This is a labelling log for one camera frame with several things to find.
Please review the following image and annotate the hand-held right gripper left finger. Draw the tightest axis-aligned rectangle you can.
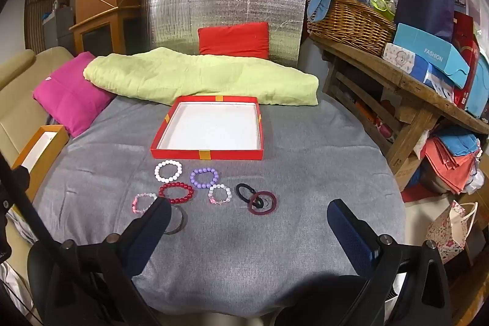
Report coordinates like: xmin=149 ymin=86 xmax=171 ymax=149
xmin=57 ymin=197 xmax=172 ymax=326

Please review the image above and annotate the grey metal cabinet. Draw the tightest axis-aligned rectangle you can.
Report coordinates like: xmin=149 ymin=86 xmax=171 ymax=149
xmin=42 ymin=0 xmax=75 ymax=52

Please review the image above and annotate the pink braided bead bracelet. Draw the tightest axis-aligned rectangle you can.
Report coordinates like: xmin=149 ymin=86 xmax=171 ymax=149
xmin=132 ymin=192 xmax=159 ymax=216

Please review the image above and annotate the red gift box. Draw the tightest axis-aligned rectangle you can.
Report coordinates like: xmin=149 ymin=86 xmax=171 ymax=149
xmin=453 ymin=11 xmax=480 ymax=109

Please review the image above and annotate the purple bead bracelet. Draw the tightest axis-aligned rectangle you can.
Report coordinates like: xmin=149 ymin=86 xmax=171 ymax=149
xmin=190 ymin=168 xmax=220 ymax=189

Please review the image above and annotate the silver foil insulation mat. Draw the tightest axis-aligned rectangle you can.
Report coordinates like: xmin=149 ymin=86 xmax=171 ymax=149
xmin=142 ymin=0 xmax=307 ymax=69

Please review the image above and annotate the floral paper gift bag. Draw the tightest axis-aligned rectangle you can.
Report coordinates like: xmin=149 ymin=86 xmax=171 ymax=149
xmin=426 ymin=201 xmax=478 ymax=266

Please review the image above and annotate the teal box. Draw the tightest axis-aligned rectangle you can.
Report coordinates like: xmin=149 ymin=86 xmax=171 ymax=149
xmin=464 ymin=55 xmax=489 ymax=120

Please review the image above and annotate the wicker basket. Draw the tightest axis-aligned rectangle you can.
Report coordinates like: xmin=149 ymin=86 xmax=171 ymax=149
xmin=307 ymin=0 xmax=398 ymax=57

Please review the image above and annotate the blue and white box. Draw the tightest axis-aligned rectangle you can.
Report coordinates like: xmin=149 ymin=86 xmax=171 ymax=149
xmin=409 ymin=55 xmax=455 ymax=101

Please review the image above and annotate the red bead bracelet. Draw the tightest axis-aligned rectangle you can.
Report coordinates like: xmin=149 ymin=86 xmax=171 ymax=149
xmin=158 ymin=182 xmax=195 ymax=205

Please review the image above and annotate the pink pillow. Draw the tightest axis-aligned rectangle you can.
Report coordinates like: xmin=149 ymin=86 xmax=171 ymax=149
xmin=32 ymin=52 xmax=115 ymax=138

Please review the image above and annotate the orange cardboard box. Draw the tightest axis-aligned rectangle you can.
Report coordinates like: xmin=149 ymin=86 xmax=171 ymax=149
xmin=11 ymin=124 xmax=70 ymax=202

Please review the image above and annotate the maroon ring bangle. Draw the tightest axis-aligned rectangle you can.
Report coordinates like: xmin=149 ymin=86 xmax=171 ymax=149
xmin=248 ymin=191 xmax=278 ymax=215

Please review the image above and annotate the white floral box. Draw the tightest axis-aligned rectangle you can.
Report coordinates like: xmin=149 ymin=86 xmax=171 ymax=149
xmin=382 ymin=42 xmax=416 ymax=74

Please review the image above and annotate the silver cuff bangle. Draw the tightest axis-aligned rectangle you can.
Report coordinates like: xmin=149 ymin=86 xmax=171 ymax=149
xmin=164 ymin=206 xmax=189 ymax=235

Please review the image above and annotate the stack of coral cloths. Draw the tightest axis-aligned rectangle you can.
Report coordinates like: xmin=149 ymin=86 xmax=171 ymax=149
xmin=424 ymin=135 xmax=484 ymax=195

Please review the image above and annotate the red pillow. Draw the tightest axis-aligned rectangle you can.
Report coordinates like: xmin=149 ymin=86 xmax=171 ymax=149
xmin=198 ymin=22 xmax=270 ymax=60

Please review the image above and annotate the red cardboard box tray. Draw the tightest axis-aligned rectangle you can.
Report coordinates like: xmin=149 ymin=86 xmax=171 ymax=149
xmin=150 ymin=95 xmax=265 ymax=161

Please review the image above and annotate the light blue cardboard box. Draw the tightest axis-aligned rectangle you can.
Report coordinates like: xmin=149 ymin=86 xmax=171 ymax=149
xmin=393 ymin=23 xmax=470 ymax=90

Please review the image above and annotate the light green blanket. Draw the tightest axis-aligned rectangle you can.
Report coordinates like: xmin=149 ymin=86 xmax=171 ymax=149
xmin=83 ymin=47 xmax=319 ymax=107

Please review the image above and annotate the clear white bead bracelet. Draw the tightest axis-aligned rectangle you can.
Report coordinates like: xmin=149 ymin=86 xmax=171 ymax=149
xmin=208 ymin=183 xmax=233 ymax=205

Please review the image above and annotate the wooden side table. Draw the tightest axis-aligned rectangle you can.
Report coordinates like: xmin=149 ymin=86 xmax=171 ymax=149
xmin=309 ymin=32 xmax=489 ymax=193

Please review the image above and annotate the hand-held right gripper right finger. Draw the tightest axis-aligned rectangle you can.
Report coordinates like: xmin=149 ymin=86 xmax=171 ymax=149
xmin=326 ymin=199 xmax=453 ymax=326

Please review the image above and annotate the beige sofa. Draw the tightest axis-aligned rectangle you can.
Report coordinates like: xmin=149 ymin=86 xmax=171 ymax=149
xmin=0 ymin=46 xmax=75 ymax=174

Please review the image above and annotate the black hair tie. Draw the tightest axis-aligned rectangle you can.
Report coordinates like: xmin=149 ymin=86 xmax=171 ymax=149
xmin=236 ymin=183 xmax=264 ymax=207

